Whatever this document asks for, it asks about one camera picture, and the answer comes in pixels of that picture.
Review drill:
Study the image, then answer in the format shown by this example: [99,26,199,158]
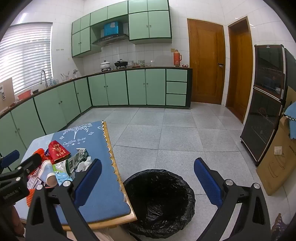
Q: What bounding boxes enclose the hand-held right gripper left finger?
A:
[25,159,102,241]

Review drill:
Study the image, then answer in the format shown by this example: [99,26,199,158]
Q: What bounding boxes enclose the light blue white cup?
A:
[37,159,57,187]

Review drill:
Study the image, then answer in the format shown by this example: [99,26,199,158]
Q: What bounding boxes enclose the range hood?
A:
[91,34,130,47]

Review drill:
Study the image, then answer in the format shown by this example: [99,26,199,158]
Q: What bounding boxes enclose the green wall cabinets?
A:
[71,0,173,58]

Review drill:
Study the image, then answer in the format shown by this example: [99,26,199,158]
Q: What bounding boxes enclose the steel faucet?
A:
[40,70,49,88]

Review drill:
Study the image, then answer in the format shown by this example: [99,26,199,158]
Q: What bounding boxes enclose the crumpled white tissue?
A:
[75,156,93,173]

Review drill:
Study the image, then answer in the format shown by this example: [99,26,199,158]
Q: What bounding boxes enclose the red gold print packet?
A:
[48,140,71,163]

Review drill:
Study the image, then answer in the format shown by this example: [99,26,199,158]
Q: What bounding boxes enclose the black disinfection cabinet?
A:
[240,44,296,166]

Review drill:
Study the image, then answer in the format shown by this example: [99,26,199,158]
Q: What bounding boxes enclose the large cardboard box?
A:
[255,86,296,196]

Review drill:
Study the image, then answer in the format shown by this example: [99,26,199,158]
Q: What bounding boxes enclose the dark blue table mat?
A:
[50,120,132,224]

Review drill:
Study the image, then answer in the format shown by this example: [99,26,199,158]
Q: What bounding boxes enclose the person's left forearm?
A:
[9,205,25,238]

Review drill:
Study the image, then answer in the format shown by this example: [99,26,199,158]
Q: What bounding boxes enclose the white printed wrapper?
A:
[26,176,44,189]

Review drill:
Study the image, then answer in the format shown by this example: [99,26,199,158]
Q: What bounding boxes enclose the green white milk carton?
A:
[65,154,80,175]
[76,148,90,163]

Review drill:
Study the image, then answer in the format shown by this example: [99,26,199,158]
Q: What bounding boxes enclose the wooden door with handle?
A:
[187,19,226,105]

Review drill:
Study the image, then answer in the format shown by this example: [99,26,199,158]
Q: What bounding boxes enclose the dark patterned cloth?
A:
[270,213,285,241]

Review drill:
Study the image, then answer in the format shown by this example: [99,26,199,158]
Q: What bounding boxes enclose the orange foam fruit net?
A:
[32,148,50,163]
[25,189,37,208]

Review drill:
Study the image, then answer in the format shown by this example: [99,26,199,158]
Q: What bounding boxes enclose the trash bin with black bag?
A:
[122,169,196,239]

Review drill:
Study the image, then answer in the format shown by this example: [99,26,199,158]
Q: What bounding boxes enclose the plain wooden door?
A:
[225,16,255,124]

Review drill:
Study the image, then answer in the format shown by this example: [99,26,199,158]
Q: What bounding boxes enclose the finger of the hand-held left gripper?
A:
[13,153,43,179]
[0,150,20,173]

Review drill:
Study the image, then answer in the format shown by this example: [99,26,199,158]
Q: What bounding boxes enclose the light blue scalloped cloth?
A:
[284,106,296,121]

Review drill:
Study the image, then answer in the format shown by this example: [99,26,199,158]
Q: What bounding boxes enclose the blue cow print carton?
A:
[53,170,73,187]

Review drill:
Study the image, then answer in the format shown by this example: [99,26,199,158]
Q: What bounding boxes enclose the green base cabinets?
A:
[0,67,193,158]

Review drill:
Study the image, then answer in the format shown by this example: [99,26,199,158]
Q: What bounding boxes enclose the blue hood chimney cover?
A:
[104,22,120,36]

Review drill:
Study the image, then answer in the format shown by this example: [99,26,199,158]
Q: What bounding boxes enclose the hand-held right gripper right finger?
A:
[194,158,271,241]

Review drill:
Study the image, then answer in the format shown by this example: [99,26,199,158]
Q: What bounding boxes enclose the white window blind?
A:
[0,22,53,93]

